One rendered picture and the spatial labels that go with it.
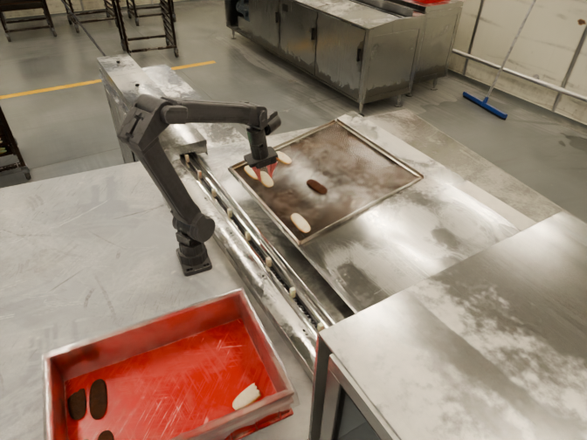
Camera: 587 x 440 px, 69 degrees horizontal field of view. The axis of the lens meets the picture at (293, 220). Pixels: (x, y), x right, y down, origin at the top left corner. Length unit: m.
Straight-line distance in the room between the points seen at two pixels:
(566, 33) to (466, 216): 3.53
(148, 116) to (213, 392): 0.64
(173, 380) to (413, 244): 0.74
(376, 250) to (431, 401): 0.78
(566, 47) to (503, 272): 4.15
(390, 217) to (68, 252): 1.01
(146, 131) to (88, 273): 0.57
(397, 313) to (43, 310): 1.03
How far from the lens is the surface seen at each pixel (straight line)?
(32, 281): 1.48
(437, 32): 4.73
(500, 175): 1.96
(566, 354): 0.65
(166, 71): 2.91
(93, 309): 1.32
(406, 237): 1.31
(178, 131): 1.90
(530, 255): 0.76
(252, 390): 1.06
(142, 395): 1.12
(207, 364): 1.13
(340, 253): 1.27
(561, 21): 4.80
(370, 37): 3.94
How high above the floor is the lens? 1.75
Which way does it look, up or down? 38 degrees down
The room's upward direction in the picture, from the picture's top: 1 degrees clockwise
